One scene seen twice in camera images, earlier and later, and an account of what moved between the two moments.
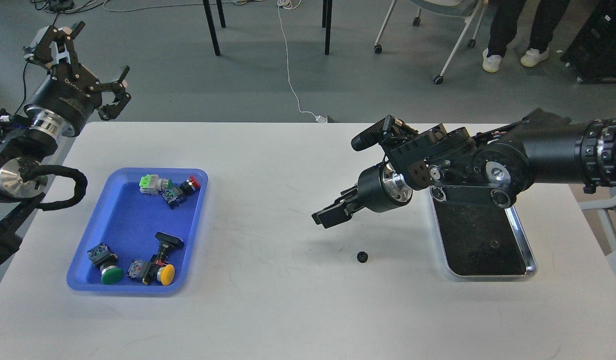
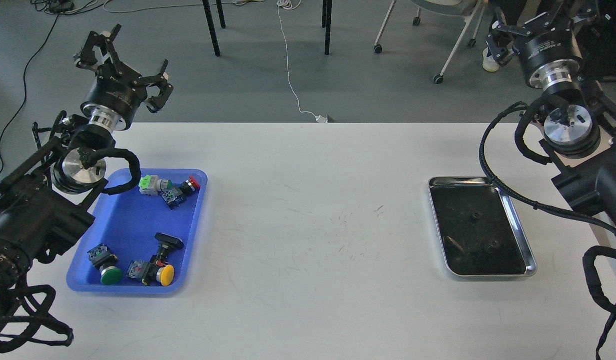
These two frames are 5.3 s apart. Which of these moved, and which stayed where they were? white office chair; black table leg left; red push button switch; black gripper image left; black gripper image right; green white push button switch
Moved: black gripper image left; black gripper image right
Stayed: black table leg left; green white push button switch; red push button switch; white office chair
